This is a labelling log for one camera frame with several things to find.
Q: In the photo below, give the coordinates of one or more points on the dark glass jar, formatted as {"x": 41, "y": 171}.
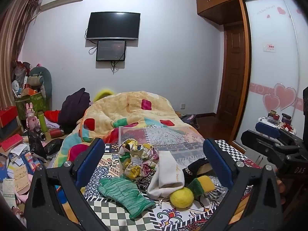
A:
{"x": 286, "y": 119}

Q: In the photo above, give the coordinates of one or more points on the black metal cylinder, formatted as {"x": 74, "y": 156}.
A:
{"x": 39, "y": 133}

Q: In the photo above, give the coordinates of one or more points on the floral fabric scrunchie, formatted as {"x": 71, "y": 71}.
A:
{"x": 134, "y": 157}

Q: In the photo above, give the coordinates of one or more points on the wooden door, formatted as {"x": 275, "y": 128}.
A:
{"x": 232, "y": 77}

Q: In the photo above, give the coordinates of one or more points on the white red wall sticker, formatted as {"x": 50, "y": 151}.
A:
{"x": 269, "y": 47}

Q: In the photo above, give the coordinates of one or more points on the red bottle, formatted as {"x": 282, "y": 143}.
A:
{"x": 56, "y": 132}

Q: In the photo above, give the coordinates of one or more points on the small black wall monitor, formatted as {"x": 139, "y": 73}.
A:
{"x": 111, "y": 50}

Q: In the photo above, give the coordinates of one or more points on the silver mesh scrubber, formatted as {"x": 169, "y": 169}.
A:
{"x": 217, "y": 187}

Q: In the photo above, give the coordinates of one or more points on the yellow patchwork quilt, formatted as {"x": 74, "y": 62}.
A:
{"x": 125, "y": 108}

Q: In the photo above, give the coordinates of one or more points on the white heart wardrobe door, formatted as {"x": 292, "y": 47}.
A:
{"x": 272, "y": 65}

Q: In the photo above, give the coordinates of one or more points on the blue plastic item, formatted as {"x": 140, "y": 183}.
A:
{"x": 60, "y": 193}

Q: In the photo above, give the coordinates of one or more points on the yellow green cushion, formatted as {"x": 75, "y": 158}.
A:
{"x": 103, "y": 93}

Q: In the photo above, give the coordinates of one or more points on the green cardboard box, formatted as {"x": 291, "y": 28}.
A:
{"x": 36, "y": 102}

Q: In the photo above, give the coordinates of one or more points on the pink rabbit toy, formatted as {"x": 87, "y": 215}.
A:
{"x": 31, "y": 118}

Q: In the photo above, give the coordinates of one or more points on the black wall television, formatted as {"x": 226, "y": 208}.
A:
{"x": 113, "y": 25}

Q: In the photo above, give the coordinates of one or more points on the person's right hand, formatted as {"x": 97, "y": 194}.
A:
{"x": 280, "y": 190}

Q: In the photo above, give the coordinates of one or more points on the white sock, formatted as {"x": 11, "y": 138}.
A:
{"x": 168, "y": 170}

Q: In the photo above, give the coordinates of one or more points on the green bottle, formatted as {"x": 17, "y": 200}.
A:
{"x": 42, "y": 122}

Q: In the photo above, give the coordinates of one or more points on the red cloth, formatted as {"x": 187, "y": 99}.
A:
{"x": 51, "y": 116}

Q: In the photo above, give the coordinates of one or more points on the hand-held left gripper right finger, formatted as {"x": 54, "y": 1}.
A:
{"x": 216, "y": 161}

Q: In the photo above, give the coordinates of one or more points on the brown striped curtain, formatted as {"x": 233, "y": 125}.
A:
{"x": 15, "y": 36}

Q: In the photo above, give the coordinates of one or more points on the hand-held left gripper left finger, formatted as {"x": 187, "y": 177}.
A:
{"x": 93, "y": 155}

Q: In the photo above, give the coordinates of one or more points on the wall socket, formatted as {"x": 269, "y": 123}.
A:
{"x": 182, "y": 106}

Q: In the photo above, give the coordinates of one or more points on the red book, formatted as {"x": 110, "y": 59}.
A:
{"x": 12, "y": 142}

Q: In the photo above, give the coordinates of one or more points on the pile of scattered papers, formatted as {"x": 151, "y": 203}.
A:
{"x": 14, "y": 170}

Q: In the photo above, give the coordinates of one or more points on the dark purple bag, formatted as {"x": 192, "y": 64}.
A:
{"x": 190, "y": 119}

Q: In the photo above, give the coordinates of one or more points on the red storage box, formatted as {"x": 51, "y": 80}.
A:
{"x": 8, "y": 116}

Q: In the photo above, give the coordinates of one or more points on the black plastic bag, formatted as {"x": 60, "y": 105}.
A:
{"x": 52, "y": 148}
{"x": 36, "y": 146}

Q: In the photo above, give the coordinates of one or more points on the patterned bed sheet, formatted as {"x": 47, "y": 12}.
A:
{"x": 113, "y": 211}

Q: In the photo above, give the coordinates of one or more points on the clear plastic box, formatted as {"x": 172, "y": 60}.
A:
{"x": 168, "y": 137}

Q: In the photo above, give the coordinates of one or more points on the yellow green sponge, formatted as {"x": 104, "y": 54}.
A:
{"x": 203, "y": 184}

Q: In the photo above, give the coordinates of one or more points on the grey green plush pillow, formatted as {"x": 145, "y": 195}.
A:
{"x": 45, "y": 79}

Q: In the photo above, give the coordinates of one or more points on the dark purple clothing pile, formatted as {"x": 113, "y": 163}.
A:
{"x": 75, "y": 109}

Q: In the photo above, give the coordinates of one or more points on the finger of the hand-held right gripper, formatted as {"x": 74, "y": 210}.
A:
{"x": 267, "y": 128}
{"x": 259, "y": 140}

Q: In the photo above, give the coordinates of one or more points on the green knitted glove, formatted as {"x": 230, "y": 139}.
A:
{"x": 125, "y": 195}

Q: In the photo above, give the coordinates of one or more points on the yellow felt ball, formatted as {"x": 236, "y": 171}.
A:
{"x": 182, "y": 197}

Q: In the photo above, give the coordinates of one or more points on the black checkered cloth item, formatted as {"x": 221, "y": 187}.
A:
{"x": 196, "y": 167}

